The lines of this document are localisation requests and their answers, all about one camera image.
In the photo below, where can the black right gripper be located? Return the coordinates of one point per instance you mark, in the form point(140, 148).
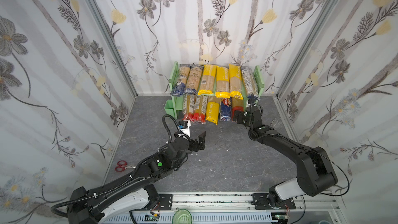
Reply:
point(251, 112)

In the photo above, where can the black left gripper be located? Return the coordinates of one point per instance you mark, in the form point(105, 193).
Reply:
point(194, 143)

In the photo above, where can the red spaghetti bag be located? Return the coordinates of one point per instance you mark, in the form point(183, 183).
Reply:
point(200, 106)
point(237, 108)

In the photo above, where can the yellow striped spaghetti bag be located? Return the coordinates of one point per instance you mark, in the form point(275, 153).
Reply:
point(212, 109)

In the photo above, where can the blue Barilla spaghetti box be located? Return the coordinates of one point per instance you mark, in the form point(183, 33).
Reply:
point(225, 110)

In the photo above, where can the clear blue-end spaghetti bag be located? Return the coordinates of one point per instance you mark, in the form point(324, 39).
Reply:
point(250, 83)

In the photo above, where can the blue brown spaghetti bag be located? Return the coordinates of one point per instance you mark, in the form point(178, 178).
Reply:
point(194, 79)

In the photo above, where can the blue clear spaghetti bag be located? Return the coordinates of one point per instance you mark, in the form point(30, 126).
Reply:
point(180, 84)

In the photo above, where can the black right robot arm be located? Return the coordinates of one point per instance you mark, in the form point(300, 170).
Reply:
point(314, 169)

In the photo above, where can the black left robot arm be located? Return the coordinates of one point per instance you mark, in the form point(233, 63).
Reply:
point(88, 206)

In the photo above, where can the green wooden two-tier shelf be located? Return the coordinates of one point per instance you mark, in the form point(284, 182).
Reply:
point(178, 100)

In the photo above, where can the small green plastic cup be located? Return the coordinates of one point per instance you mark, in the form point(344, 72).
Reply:
point(169, 108)

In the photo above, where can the green round lens cap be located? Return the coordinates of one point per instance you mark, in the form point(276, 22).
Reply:
point(182, 216)

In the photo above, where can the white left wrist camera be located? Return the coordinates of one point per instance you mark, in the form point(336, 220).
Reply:
point(184, 127)

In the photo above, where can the clear wire stand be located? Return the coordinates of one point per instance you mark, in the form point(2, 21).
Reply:
point(277, 123)

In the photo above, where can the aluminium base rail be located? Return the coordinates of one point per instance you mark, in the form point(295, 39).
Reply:
point(142, 207)

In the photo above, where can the red handled scissors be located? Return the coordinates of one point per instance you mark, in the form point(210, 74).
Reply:
point(122, 166)

